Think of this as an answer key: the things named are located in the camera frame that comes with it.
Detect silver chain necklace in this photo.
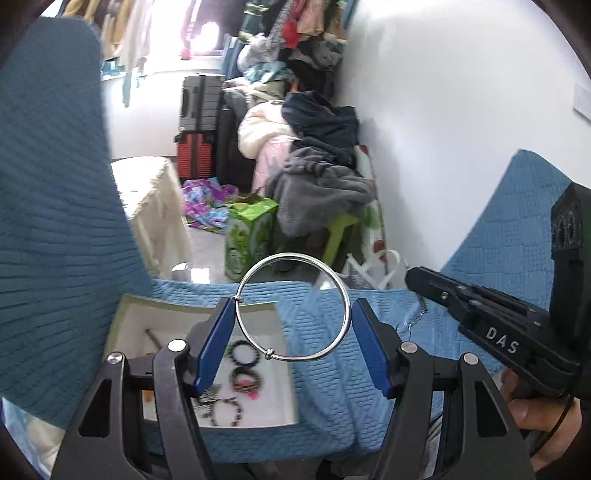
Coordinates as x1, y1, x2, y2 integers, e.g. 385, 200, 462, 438
397, 295, 428, 330

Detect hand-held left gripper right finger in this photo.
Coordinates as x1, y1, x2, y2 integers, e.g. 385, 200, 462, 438
352, 298, 536, 480

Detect cream quilted coat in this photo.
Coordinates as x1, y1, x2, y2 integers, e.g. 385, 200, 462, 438
238, 102, 301, 160

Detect green plastic stool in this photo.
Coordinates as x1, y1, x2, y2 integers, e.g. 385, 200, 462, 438
318, 215, 363, 273

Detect cream cloth-covered cabinet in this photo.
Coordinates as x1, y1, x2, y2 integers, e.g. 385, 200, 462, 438
111, 157, 194, 280

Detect white cardboard box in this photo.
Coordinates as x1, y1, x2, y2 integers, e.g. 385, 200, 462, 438
102, 295, 301, 430

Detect purple patterned cloth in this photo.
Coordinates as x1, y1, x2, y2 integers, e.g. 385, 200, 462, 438
181, 178, 238, 234

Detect dark blue garment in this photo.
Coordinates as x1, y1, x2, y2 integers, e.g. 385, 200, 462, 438
281, 90, 361, 169

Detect black tall suitcase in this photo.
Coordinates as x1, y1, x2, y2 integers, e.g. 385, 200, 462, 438
215, 90, 257, 192

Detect blue quilted sofa cover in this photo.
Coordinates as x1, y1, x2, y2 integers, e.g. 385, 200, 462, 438
0, 21, 591, 462

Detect dark beaded bracelet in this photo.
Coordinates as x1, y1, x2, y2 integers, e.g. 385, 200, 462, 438
229, 339, 259, 367

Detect pink garment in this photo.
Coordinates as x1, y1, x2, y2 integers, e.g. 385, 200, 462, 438
253, 138, 296, 195

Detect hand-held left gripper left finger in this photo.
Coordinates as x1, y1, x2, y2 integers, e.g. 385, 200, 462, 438
51, 296, 241, 480

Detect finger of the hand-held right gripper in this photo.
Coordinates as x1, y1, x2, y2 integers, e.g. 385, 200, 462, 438
405, 266, 476, 328

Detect pink black beaded bracelet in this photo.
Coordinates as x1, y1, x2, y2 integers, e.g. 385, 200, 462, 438
230, 367, 262, 397

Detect white printed shopping bag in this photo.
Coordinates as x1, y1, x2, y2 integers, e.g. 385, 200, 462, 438
342, 145, 407, 291

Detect grey fleece garment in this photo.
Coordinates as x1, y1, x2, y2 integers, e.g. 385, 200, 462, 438
265, 147, 374, 238

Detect silver bangle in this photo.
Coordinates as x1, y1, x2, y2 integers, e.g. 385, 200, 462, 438
235, 252, 352, 362

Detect pile of hanging clothes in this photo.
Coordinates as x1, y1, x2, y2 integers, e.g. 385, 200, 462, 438
222, 0, 361, 107

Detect person's right hand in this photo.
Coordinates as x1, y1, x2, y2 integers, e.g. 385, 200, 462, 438
501, 369, 587, 470

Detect black speckled bracelet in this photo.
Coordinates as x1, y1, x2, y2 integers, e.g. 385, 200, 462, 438
210, 398, 245, 428

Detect green carton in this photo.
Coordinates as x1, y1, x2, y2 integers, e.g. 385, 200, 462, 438
225, 198, 279, 283

